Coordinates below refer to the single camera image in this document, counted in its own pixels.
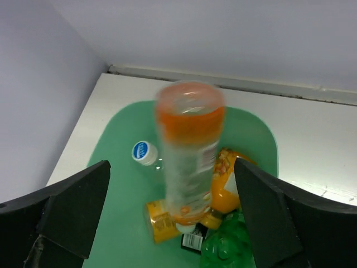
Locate green plastic bottle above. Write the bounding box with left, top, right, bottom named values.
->
left=200, top=209, right=255, bottom=268

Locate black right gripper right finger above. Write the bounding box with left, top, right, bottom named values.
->
left=234, top=158, right=356, bottom=268

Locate clear crushed plastic bottle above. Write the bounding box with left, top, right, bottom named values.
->
left=131, top=140, right=163, bottom=171

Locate tall orange bottle white cap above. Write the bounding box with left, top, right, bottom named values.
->
left=155, top=81, right=226, bottom=233

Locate small orange bottle barcode label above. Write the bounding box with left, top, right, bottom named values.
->
left=200, top=148, right=256, bottom=230

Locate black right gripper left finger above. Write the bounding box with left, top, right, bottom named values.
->
left=1, top=160, right=111, bottom=267

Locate orange bottle blue label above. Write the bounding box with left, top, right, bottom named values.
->
left=143, top=199, right=181, bottom=244

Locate green plastic bin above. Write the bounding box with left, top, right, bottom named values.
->
left=84, top=100, right=278, bottom=267

